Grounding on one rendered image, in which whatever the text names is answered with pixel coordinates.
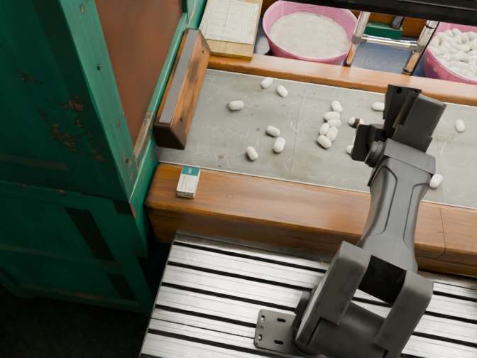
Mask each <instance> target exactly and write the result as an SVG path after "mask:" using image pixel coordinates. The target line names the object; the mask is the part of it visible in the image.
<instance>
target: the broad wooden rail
mask: <svg viewBox="0 0 477 358"><path fill-rule="evenodd" d="M182 167H183V166H179V165H173V164H169V163H160V164H159V165H157V166H156V167H155V169H154V171H153V176H152V178H151V181H150V185H149V188H148V192H147V194H146V198H145V201H144V205H145V208H146V212H147V216H148V220H149V222H150V227H151V229H152V233H153V237H154V240H155V242H161V243H166V244H172V240H173V237H174V235H175V230H182V231H187V232H195V233H200V234H208V235H213V236H218V237H227V238H232V239H240V240H246V241H250V242H259V243H264V244H272V245H278V246H286V247H291V248H296V249H304V250H309V251H318V252H322V253H327V254H334V255H335V254H336V252H337V251H338V249H339V247H340V245H341V243H342V241H343V240H344V241H345V242H348V243H350V244H353V245H354V246H356V244H357V243H358V242H359V241H360V240H361V237H362V234H363V230H364V227H365V225H366V220H367V218H368V213H369V210H370V206H371V194H367V193H362V192H353V191H348V190H339V189H333V188H325V187H319V186H315V185H305V184H301V183H291V182H287V181H281V180H273V179H267V178H259V177H253V176H249V175H239V174H235V173H225V172H221V171H215V170H207V169H201V168H200V175H199V181H198V184H197V189H196V193H195V197H194V198H191V197H181V196H177V192H176V190H177V185H178V182H179V179H180V174H181V171H182ZM414 248H415V260H416V262H417V266H418V271H425V272H430V273H438V274H444V275H448V276H457V277H462V278H471V277H468V276H460V275H456V274H452V273H459V274H464V275H469V276H477V210H471V209H466V208H460V207H452V206H447V205H438V204H433V203H428V202H420V206H419V211H418V216H417V223H416V228H415V240H414ZM447 272H450V273H447ZM472 279H477V278H472Z"/></svg>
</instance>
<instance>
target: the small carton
mask: <svg viewBox="0 0 477 358"><path fill-rule="evenodd" d="M199 175H200V169H199V168H193V167H188V166H183V167H182V171H181V174H180V179H179V182H178V185H177V190H176V192H177V196H181V197H191V198H194V197H195V193H196V189H197V184H198V181H199Z"/></svg>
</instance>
